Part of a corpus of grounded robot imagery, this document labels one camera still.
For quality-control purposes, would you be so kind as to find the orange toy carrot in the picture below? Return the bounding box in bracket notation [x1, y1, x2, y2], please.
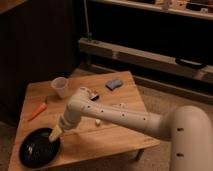
[28, 99, 47, 121]

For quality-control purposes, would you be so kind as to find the white domino block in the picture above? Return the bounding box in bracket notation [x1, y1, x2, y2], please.
[113, 103, 126, 108]

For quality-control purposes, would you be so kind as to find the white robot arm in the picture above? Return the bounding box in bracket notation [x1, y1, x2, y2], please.
[49, 87, 213, 171]

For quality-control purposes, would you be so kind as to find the wooden folding table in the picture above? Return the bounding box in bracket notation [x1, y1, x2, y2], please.
[8, 71, 160, 171]

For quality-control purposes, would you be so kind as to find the translucent plastic cup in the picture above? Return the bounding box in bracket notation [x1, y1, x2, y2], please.
[51, 77, 69, 98]

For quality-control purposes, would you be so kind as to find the black ceramic bowl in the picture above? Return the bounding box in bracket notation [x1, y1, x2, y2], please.
[19, 128, 61, 169]

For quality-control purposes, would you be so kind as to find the black case handle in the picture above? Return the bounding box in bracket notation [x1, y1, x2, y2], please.
[175, 58, 207, 70]

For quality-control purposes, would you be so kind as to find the wooden bench beam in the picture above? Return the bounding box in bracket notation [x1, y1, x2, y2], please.
[78, 38, 213, 84]

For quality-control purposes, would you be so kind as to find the vertical metal pole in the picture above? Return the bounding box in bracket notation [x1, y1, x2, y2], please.
[83, 0, 92, 41]

